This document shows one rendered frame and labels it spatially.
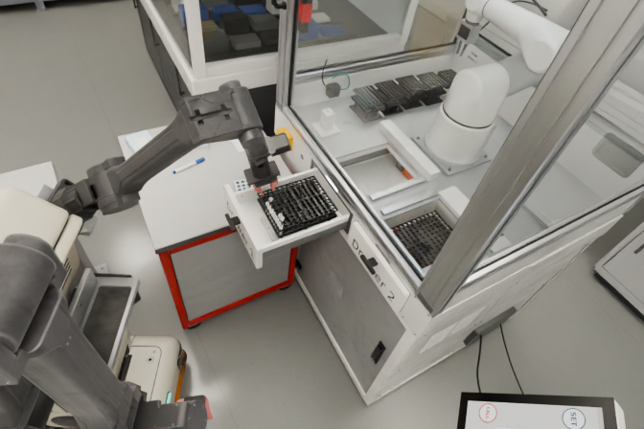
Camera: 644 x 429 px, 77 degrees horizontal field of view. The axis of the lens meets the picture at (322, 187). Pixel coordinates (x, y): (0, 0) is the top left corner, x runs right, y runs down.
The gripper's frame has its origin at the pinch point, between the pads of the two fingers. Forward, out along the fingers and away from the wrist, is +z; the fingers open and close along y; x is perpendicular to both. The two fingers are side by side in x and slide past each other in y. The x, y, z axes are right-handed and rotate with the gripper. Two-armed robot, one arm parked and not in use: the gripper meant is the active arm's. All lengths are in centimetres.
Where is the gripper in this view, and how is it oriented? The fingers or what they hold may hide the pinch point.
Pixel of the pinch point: (267, 191)
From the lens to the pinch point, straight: 130.8
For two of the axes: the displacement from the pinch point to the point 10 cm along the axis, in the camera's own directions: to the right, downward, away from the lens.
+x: -3.6, -6.8, 6.4
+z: 0.9, 6.6, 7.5
